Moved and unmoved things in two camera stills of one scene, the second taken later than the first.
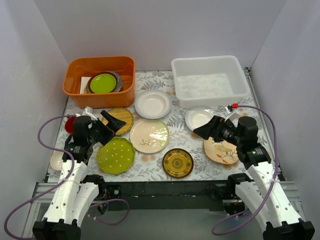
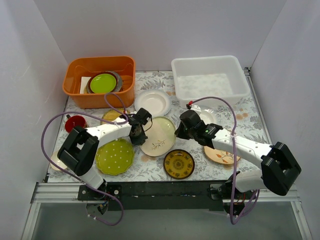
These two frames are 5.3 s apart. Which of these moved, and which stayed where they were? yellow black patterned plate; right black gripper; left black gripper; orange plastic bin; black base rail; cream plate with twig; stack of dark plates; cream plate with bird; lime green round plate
Moved: left black gripper; cream plate with twig; right black gripper
Stayed: lime green round plate; cream plate with bird; yellow black patterned plate; stack of dark plates; orange plastic bin; black base rail
